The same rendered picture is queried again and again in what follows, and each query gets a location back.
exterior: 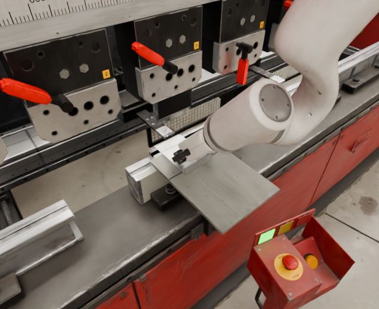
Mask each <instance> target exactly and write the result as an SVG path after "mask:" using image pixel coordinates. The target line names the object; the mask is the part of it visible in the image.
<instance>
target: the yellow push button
mask: <svg viewBox="0 0 379 309"><path fill-rule="evenodd" d="M305 261H306V262H307V263H308V265H309V266H310V267H311V268H312V269H316V268H317V266H318V261H317V258H316V257H314V256H312V255H308V256H306V257H305Z"/></svg>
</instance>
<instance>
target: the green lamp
mask: <svg viewBox="0 0 379 309"><path fill-rule="evenodd" d="M274 231H275V229H273V230H271V231H269V232H266V233H264V234H262V235H261V237H260V239H259V243H258V244H260V243H262V242H265V241H267V240H269V239H271V238H272V237H273V234H274Z"/></svg>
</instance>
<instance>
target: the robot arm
mask: <svg viewBox="0 0 379 309"><path fill-rule="evenodd" d="M378 12H379V0H294V1H293V3H292V4H291V6H290V8H289V9H288V11H287V12H286V14H285V16H284V17H283V19H282V20H281V22H280V24H279V26H278V28H277V31H276V33H275V37H274V47H275V50H276V52H277V53H278V55H279V56H280V57H281V58H282V59H283V60H284V61H285V62H286V63H288V64H289V65H290V66H292V67H293V68H295V70H297V71H298V72H300V73H301V74H302V80H301V82H300V84H299V86H298V87H297V89H296V90H295V92H294V93H293V95H292V96H290V95H289V93H288V91H287V90H286V89H285V87H284V86H283V85H281V84H280V83H278V82H276V81H275V80H272V79H268V78H264V79H261V80H258V81H257V82H255V83H254V84H252V85H251V86H249V87H248V88H247V89H245V90H244V91H242V92H241V93H240V94H239V95H237V96H236V97H235V98H233V99H232V100H230V101H229V102H228V103H227V104H225V105H224V106H222V107H221V108H220V109H218V110H217V111H216V112H214V113H213V114H211V115H210V116H209V117H208V118H207V119H206V121H205V123H204V128H202V129H201V130H199V131H197V132H196V133H194V134H193V135H191V136H189V137H188V138H186V139H185V140H183V141H181V142H180V143H179V144H178V147H179V150H177V151H176V152H174V153H173V155H174V157H172V160H173V162H177V163H178V164H179V165H180V164H182V163H183V162H185V161H188V162H190V161H193V160H195V159H197V158H200V157H203V156H205V155H207V154H209V153H211V152H214V151H216V152H219V153H225V154H226V153H231V152H233V151H236V150H238V149H240V148H243V147H245V146H247V145H252V144H257V143H266V144H271V145H279V146H289V145H293V144H295V143H298V142H299V141H301V140H302V139H303V138H304V137H306V136H307V135H308V134H309V133H311V132H312V131H313V130H314V129H315V128H316V127H317V126H318V125H319V124H320V123H321V122H322V121H323V120H324V118H325V117H326V116H327V115H328V113H329V112H330V111H331V110H332V108H333V106H334V104H335V102H336V99H337V96H338V92H339V72H338V61H339V58H340V55H341V54H342V52H343V51H344V49H346V48H347V46H349V44H350V43H351V42H352V41H353V40H354V39H355V37H356V36H357V35H358V34H359V33H360V32H361V31H362V30H363V29H364V28H365V27H366V26H367V25H368V24H369V22H370V21H371V20H372V19H373V18H374V17H375V16H376V14H377V13H378ZM186 156H187V157H186Z"/></svg>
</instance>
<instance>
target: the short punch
mask: <svg viewBox="0 0 379 309"><path fill-rule="evenodd" d="M190 106H192V89H189V90H186V91H184V92H182V93H179V94H176V95H175V96H172V97H169V98H167V99H164V100H162V101H159V102H157V103H154V104H153V115H154V118H156V125H157V126H158V125H160V124H163V123H165V122H167V121H169V120H172V119H174V118H176V117H178V116H180V115H182V114H185V113H187V112H189V111H190Z"/></svg>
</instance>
